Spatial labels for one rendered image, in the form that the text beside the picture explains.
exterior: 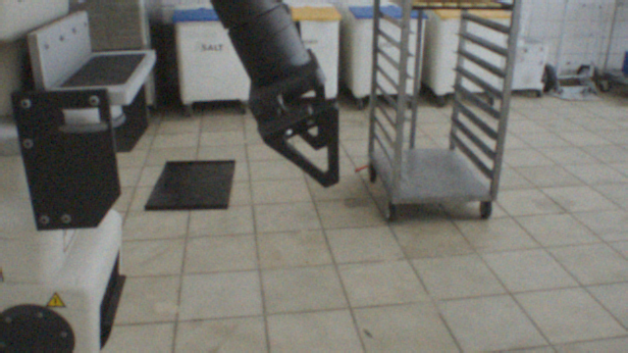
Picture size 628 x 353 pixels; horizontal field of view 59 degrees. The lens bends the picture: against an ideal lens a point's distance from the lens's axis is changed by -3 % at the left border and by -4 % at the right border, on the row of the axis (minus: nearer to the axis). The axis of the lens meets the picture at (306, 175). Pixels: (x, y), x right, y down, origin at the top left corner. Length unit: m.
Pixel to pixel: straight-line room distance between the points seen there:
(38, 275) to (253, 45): 0.41
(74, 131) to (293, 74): 0.26
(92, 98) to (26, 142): 0.09
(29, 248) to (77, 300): 0.09
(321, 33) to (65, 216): 3.59
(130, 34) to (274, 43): 3.42
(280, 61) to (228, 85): 3.70
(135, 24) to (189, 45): 0.45
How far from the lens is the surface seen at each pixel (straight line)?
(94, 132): 0.63
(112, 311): 0.85
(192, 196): 2.87
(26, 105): 0.64
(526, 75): 5.03
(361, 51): 4.25
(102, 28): 3.92
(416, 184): 2.67
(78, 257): 0.80
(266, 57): 0.48
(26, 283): 0.76
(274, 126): 0.45
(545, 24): 5.50
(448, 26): 4.41
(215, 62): 4.14
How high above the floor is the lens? 1.18
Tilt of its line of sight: 22 degrees down
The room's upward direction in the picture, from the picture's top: straight up
